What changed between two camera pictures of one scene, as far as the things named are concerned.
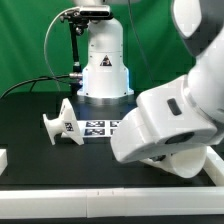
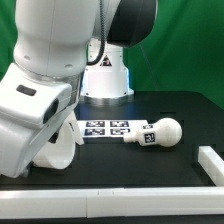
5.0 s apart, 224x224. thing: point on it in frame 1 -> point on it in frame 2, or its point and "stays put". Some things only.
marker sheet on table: [98, 128] stays put
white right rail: [214, 166] stays put
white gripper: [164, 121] -> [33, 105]
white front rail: [112, 202] stays put
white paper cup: [184, 164] -> [58, 155]
